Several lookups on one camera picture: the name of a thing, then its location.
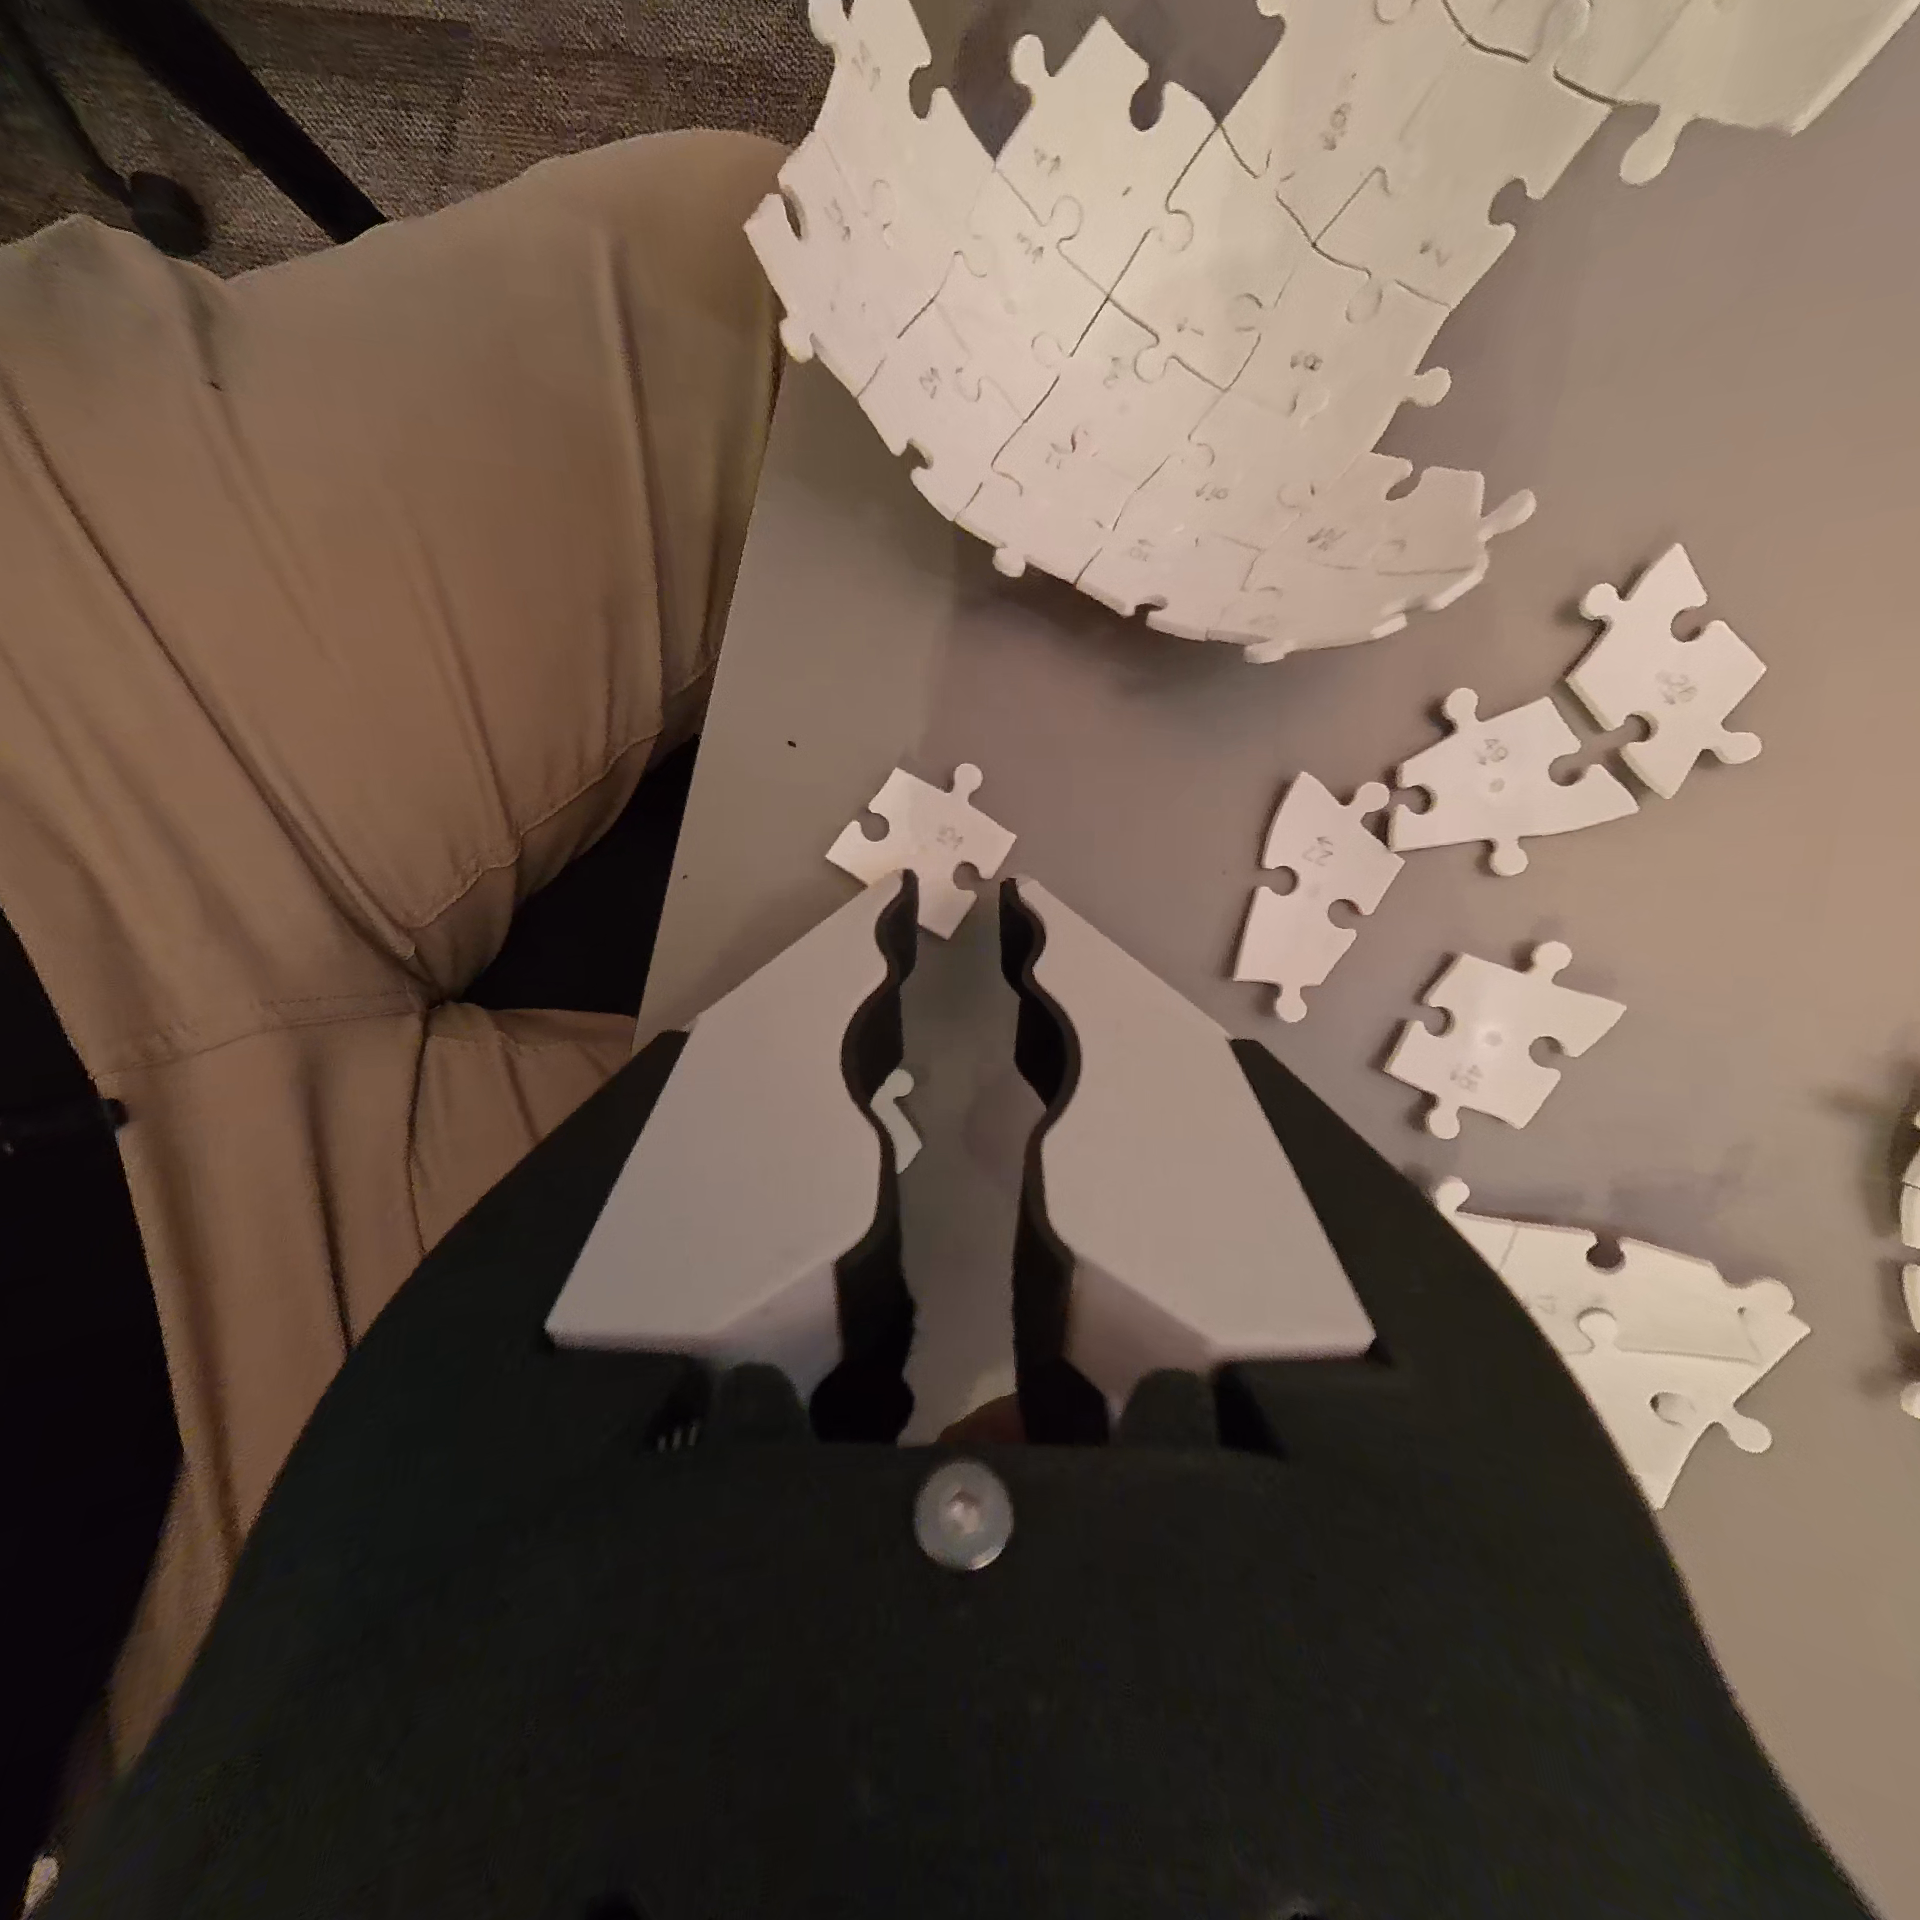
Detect joined white jigsaw strip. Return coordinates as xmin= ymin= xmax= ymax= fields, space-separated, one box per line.
xmin=1425 ymin=1178 xmax=1815 ymax=1508

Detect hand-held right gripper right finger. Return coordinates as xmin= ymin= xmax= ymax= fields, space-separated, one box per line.
xmin=996 ymin=873 xmax=1377 ymax=1444

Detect scattered white puzzle pieces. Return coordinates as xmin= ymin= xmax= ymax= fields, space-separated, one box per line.
xmin=1238 ymin=540 xmax=1920 ymax=1427

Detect white jigsaw piece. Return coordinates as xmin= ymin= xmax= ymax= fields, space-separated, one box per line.
xmin=825 ymin=766 xmax=1019 ymax=943

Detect partly built puzzle ball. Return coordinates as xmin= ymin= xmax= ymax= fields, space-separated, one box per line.
xmin=744 ymin=0 xmax=1892 ymax=662

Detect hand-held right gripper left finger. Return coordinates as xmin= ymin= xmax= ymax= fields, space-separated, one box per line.
xmin=544 ymin=873 xmax=924 ymax=1442

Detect person's beige trousers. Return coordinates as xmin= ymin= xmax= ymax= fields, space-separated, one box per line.
xmin=0 ymin=129 xmax=788 ymax=1788

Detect black chair base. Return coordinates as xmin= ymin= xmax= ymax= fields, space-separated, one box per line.
xmin=89 ymin=0 xmax=394 ymax=249

